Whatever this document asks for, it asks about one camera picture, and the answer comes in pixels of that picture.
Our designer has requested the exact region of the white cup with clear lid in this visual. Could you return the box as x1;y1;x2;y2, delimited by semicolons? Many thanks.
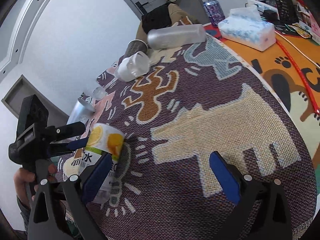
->
115;51;150;82

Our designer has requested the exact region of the patterned woven tablecloth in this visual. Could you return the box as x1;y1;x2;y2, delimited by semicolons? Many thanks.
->
87;36;317;239

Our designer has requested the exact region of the dark grey paper cup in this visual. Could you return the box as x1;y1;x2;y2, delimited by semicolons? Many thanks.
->
124;40;148;58

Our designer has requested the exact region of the purple drink can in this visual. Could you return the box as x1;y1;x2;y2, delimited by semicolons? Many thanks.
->
203;0;225;27

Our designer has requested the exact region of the white blue tissue pack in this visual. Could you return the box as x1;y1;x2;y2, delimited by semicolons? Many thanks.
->
218;7;276;51

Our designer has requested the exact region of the orange cartoon dog mat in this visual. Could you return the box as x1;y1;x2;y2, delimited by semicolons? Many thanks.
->
205;25;319;169

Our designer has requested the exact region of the lemon label plastic bottle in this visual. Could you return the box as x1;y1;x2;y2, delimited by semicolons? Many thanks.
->
79;123;124;204

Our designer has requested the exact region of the black wire basket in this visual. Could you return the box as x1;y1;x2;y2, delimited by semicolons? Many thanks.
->
256;0;299;24

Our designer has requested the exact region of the person's left hand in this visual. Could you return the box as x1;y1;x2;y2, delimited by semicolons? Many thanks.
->
13;163;58;208

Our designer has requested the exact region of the red cord on mat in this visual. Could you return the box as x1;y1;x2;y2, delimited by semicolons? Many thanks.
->
274;39;320;117

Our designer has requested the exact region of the small clear plastic cup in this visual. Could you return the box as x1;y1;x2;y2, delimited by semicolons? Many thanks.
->
92;86;107;100

